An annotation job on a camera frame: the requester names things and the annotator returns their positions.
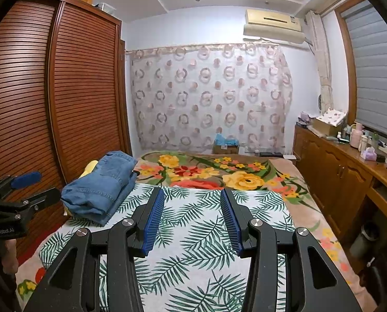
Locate beige tied curtain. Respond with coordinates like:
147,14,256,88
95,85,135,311
305,11,336,115

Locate purple tissue holder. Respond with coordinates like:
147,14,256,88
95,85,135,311
360,147,377,162

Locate grey waste bin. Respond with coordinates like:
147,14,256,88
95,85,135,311
349,223,381,259

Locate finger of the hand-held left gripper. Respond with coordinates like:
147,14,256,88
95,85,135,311
5,171,42,191
16,187,62,216

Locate sheer circle patterned curtain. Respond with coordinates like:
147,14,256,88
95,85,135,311
125,42,293,152

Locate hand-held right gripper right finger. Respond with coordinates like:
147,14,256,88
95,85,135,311
220,188,365,312

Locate leaf print bed sheet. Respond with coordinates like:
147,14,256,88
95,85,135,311
39,184,296,312

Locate blue cloth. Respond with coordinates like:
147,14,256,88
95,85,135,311
214,133,240,147

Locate wooden louvred wardrobe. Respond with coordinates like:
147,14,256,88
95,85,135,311
0,0,133,261

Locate cardboard box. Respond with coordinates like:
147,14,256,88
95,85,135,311
213,143,240,155

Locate blue denim pants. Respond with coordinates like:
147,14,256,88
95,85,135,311
61,150,139,227

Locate yellow plush toy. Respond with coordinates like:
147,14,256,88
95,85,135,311
83,160,100,179

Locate pink thermos bottle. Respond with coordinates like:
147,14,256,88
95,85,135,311
349,122,364,148

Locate beige storage box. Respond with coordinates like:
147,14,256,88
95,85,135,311
310,117,339,137

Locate grey window blind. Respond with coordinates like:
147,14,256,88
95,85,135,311
344,2,387,147

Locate beige air conditioner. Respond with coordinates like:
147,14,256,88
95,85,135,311
243,8,306,45

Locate person's left forearm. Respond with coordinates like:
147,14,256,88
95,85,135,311
0,263,22,312

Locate wooden sideboard cabinet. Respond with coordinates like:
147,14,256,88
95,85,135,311
292,125,387,267

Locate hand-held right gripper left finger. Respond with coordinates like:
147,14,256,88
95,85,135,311
23,187,166,312

